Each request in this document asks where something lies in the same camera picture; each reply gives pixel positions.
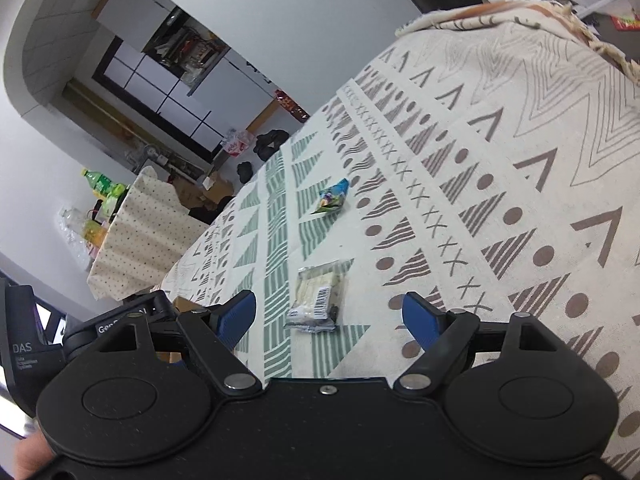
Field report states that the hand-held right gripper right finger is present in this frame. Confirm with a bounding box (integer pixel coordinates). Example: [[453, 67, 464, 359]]
[[395, 290, 573, 397]]

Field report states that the white cabinet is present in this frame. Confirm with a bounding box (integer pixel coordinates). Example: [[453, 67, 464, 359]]
[[187, 45, 282, 161]]

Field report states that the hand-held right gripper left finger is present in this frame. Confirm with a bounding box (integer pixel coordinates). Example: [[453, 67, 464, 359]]
[[87, 289, 262, 396]]

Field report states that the bubble wrap pack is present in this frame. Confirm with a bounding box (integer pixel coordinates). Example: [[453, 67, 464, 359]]
[[56, 205, 95, 272]]

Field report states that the black bag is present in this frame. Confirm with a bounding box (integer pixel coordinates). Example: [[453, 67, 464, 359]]
[[189, 199, 234, 227]]

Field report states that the clear cracker packet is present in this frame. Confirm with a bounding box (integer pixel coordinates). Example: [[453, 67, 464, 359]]
[[284, 258, 354, 334]]

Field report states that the small floor cardboard box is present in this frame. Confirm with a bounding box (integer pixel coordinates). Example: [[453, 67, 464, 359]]
[[202, 174, 236, 202]]

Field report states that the patterned cream green blanket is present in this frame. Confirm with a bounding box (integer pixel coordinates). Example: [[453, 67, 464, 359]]
[[159, 0, 640, 476]]

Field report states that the table with dotted tablecloth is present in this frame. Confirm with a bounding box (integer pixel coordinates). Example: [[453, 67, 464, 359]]
[[87, 166, 212, 302]]

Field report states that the bright window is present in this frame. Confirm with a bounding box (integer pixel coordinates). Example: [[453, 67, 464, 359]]
[[33, 303, 68, 347]]

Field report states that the pair of black shoes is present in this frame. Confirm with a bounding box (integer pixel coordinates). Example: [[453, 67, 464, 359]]
[[252, 129, 291, 161]]

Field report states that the red orange package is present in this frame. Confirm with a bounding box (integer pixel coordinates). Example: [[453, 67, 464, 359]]
[[273, 88, 310, 124]]

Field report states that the small colourful blue packet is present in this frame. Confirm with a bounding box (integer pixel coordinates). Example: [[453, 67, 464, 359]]
[[309, 178, 351, 216]]

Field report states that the brown cardboard box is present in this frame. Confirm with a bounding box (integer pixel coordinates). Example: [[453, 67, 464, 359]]
[[169, 297, 202, 367]]

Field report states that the cluttered shelf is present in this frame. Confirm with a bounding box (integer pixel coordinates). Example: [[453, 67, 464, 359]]
[[142, 7, 232, 97]]

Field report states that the green drink bottle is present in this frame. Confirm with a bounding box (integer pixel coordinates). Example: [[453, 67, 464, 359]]
[[82, 168, 117, 197]]

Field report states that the pink white plastic bag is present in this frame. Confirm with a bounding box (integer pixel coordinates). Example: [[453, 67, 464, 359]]
[[221, 127, 251, 156]]

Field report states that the clear bottle with yellow liquid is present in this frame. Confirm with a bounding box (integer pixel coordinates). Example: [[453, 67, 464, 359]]
[[59, 207, 109, 248]]

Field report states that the light green pouch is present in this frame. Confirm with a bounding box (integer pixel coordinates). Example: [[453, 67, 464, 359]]
[[101, 184, 132, 217]]

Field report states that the black framed glass door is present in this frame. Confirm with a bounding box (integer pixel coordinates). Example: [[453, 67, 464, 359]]
[[91, 39, 227, 162]]

